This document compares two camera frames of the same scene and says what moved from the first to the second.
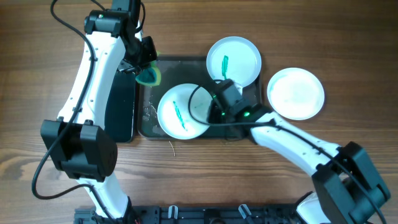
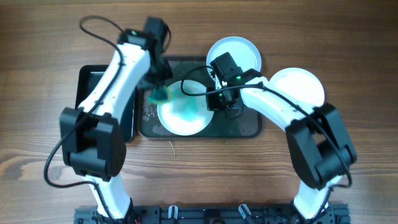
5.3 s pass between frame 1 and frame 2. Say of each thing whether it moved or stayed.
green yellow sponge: moved
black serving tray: stayed
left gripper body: moved
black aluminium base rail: stayed
